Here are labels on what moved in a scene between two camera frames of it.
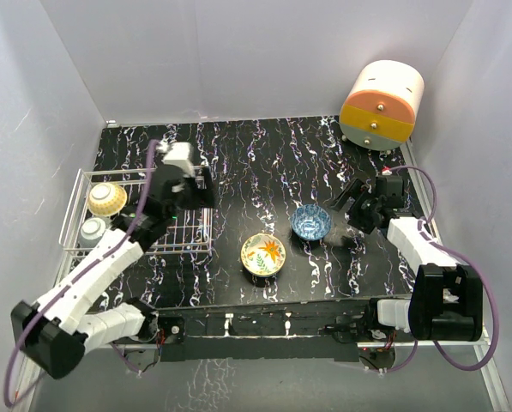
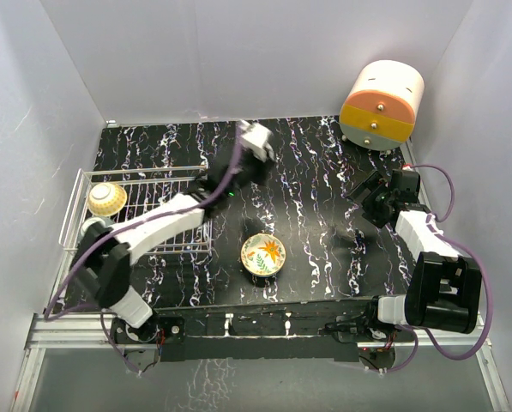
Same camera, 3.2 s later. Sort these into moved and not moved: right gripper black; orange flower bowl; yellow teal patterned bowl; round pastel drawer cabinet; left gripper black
Moved: left gripper black; right gripper black
Not moved: round pastel drawer cabinet; yellow teal patterned bowl; orange flower bowl
